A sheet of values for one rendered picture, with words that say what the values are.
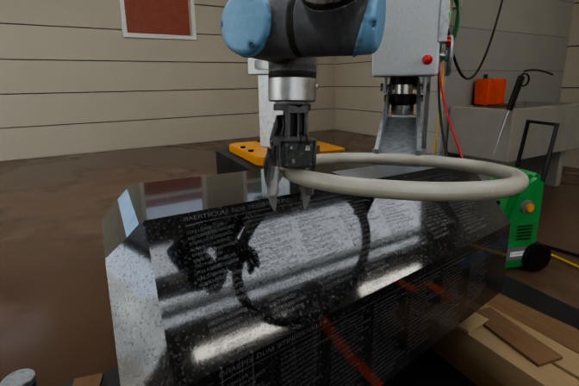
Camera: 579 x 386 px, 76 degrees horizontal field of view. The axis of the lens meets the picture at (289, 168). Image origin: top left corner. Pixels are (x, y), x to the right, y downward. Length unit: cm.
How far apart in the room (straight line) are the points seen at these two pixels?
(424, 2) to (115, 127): 623
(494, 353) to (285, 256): 93
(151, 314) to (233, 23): 56
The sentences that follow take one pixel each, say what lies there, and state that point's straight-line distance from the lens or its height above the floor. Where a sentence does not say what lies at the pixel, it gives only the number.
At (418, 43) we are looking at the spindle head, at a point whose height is 123.
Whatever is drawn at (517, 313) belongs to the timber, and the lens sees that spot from 207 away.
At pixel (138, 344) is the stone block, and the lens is 84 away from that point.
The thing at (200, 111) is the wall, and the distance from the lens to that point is 739.
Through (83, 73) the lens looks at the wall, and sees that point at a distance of 703.
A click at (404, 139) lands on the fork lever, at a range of 121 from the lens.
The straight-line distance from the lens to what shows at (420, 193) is 59.
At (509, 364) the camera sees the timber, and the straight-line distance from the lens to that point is 158.
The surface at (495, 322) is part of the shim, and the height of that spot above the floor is 21.
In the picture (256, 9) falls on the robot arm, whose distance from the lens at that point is 56.
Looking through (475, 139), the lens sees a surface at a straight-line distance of 389.
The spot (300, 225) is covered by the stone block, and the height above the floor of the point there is 76.
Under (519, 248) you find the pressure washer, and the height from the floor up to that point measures 14.
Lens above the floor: 111
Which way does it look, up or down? 13 degrees down
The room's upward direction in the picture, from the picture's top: 1 degrees counter-clockwise
